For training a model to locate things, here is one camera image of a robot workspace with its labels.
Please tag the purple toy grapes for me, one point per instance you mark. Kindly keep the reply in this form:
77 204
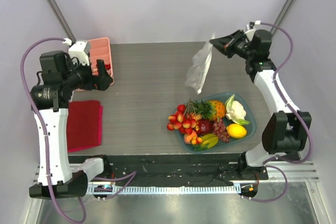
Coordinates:
219 129

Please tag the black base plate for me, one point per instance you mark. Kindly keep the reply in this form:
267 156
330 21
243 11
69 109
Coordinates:
178 170

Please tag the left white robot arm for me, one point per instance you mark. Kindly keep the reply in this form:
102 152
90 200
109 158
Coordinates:
59 76

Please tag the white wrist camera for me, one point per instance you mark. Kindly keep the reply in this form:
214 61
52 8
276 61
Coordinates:
79 49
251 27

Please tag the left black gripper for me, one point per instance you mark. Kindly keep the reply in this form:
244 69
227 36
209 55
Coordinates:
101 82

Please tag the dark red toy apple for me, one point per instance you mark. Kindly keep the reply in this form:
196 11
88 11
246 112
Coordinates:
204 127

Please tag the orange toy peach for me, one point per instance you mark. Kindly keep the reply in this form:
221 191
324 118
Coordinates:
190 138

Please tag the yellow green toy starfruit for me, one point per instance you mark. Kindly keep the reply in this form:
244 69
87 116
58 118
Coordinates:
209 141

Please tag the pink compartment organizer box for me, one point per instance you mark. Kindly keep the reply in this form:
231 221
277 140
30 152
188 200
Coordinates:
100 49

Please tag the red folded cloth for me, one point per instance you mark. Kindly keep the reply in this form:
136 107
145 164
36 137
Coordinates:
84 125

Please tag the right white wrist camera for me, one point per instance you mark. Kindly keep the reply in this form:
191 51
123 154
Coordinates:
251 27

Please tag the small orange cherry cluster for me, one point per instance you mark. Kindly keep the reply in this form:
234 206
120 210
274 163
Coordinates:
196 140

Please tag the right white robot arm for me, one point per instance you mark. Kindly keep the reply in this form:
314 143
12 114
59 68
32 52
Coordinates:
287 131

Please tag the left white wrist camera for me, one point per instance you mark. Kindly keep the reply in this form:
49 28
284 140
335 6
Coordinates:
79 49

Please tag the red cherry bunch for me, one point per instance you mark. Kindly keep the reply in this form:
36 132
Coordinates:
185 119

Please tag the clear zip top bag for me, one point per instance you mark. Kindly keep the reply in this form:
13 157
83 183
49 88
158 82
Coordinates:
201 61

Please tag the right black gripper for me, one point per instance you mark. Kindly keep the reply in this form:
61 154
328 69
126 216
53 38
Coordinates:
230 46

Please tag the yellow toy lemon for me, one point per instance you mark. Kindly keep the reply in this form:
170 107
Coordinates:
236 131

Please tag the orange toy pineapple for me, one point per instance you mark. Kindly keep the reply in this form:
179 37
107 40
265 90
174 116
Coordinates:
210 109

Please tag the white toy cauliflower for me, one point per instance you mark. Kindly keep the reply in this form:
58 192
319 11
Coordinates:
235 111

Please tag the slotted white cable duct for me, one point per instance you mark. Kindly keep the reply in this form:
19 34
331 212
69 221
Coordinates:
105 189

